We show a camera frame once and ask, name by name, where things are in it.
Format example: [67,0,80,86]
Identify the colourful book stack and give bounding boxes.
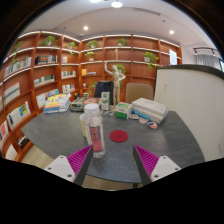
[43,93,72,115]

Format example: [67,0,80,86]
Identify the low green white box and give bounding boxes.
[114,101,133,120]

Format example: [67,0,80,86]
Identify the wooden artist mannequin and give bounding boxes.
[103,61,127,111]

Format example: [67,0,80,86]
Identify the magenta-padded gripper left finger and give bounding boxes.
[44,144,94,187]

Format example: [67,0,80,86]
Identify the white book stack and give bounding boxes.
[130,97,169,125]

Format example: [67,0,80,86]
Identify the dark book stack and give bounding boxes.
[69,96,101,113]

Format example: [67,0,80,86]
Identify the yellow striped white cup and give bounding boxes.
[79,113,88,138]

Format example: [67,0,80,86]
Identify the beige chair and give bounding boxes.
[125,82,155,105]

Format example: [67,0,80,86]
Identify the round orange white sticker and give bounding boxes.
[138,116,150,125]

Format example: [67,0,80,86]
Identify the wooden shelf unit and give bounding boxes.
[0,30,184,163]

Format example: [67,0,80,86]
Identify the dark blue chair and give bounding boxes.
[93,80,115,101]

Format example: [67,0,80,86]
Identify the tall green white carton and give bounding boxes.
[100,91,111,111]

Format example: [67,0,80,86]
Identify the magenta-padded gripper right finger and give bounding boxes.
[132,144,182,186]

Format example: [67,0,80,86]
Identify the round blue orange sticker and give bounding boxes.
[146,121,158,130]

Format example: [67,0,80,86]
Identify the ceiling lights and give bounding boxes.
[83,0,176,36]

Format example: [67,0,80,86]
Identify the clear plastic drink bottle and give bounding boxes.
[83,103,107,160]

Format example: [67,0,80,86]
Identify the grey curtain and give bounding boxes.
[194,53,223,71]

